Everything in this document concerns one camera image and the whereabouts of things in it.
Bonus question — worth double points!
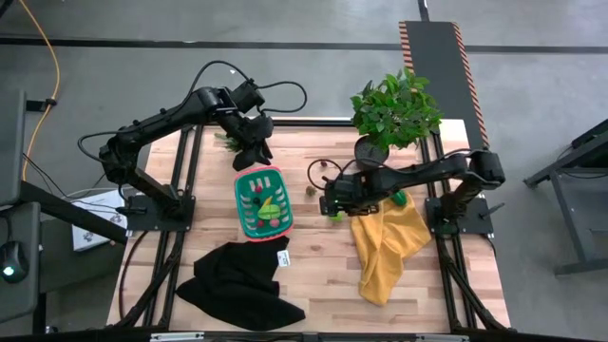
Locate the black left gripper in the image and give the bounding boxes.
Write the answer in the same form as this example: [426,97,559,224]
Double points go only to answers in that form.
[226,112,276,173]

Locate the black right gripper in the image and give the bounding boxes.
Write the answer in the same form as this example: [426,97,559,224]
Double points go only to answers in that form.
[319,170,385,221]

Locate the small potted succulent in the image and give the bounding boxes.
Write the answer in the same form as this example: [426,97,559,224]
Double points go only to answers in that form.
[213,131,243,154]

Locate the teal plastic basket orange rim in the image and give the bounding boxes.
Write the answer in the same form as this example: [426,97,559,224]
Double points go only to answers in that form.
[233,164,295,243]

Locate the yellow cloth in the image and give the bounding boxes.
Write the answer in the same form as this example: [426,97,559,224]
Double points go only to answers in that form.
[350,192,432,307]

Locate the large potted leafy plant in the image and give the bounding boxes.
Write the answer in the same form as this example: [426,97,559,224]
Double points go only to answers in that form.
[350,66,443,173]

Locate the black cloth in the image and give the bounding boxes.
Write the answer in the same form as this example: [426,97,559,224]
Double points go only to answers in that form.
[174,235,308,333]

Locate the black floor strip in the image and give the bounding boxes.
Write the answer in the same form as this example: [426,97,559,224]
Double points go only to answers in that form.
[0,35,608,54]

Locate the white printed booklet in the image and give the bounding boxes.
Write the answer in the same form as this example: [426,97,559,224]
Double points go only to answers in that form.
[70,188,129,253]

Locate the black mat striped edges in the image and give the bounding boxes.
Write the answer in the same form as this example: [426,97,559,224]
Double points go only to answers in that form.
[397,20,495,165]

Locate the black desk beam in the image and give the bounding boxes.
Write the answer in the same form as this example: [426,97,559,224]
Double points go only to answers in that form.
[18,180,129,246]

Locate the dark grey side panel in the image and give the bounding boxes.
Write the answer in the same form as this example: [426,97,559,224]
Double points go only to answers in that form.
[0,87,28,208]

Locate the black side table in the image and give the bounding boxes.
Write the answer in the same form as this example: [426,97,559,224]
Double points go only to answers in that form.
[522,118,608,276]

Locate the black computer mouse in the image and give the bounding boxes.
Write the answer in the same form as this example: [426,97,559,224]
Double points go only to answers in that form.
[0,240,29,285]

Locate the grey desk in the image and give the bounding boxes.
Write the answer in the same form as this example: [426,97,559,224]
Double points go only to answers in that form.
[0,201,44,324]

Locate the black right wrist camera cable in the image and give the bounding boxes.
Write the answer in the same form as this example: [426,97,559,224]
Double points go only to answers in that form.
[307,158,362,192]

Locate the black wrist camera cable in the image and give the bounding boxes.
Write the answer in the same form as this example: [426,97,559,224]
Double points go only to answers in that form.
[307,158,362,192]
[187,60,309,115]

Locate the black aluminium table frame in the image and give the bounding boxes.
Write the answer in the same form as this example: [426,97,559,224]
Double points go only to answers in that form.
[113,106,507,333]

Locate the black left wrist camera cable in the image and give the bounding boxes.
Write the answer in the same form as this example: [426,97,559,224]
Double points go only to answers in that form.
[187,60,309,115]

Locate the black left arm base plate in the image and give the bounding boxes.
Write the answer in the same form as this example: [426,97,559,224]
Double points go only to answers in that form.
[123,189,196,233]

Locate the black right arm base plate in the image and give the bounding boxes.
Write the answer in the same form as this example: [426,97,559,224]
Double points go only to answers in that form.
[424,196,496,238]

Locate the dark brown cable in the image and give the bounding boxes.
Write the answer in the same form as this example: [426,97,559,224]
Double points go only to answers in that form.
[118,231,149,320]

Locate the black floor cable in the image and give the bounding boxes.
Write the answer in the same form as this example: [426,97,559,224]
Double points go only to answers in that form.
[22,152,72,199]

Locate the yellow cable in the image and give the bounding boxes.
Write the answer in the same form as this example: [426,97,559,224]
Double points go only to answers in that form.
[17,0,62,181]

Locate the black floor bracket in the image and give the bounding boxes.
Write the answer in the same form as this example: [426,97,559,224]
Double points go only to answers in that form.
[26,97,58,113]

